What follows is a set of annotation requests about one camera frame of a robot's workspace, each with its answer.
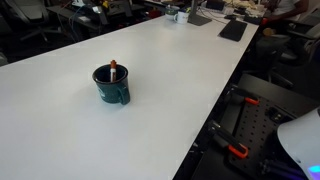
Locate dark teal enamel mug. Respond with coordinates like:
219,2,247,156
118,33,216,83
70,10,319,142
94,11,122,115
92,65,130,105

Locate orange white marker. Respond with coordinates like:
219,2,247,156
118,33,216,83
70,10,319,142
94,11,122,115
110,60,117,82

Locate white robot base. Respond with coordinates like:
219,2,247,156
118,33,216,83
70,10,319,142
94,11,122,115
277,108,320,180

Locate white coffee mug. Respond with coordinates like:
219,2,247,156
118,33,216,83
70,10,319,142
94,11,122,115
174,12,189,24

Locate orange black clamp near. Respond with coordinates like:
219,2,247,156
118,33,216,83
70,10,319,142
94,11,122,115
208,121,249,159

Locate orange black clamp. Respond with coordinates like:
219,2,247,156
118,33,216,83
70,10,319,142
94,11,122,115
231,87,259,105
208,121,249,159

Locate orange black clamp far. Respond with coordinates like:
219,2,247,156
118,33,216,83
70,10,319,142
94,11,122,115
231,87,259,105

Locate grey monitor stand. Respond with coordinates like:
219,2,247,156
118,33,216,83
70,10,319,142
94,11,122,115
188,0,211,26

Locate black keyboard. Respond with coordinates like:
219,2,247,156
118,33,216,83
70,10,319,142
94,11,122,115
219,20,247,41

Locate black perforated mounting board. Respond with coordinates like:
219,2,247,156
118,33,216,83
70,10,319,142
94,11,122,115
191,75,319,180

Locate black office chair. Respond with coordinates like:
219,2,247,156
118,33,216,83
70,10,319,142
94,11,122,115
4,0,62,41

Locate seated person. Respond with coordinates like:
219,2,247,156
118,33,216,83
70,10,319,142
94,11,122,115
265,0,309,23

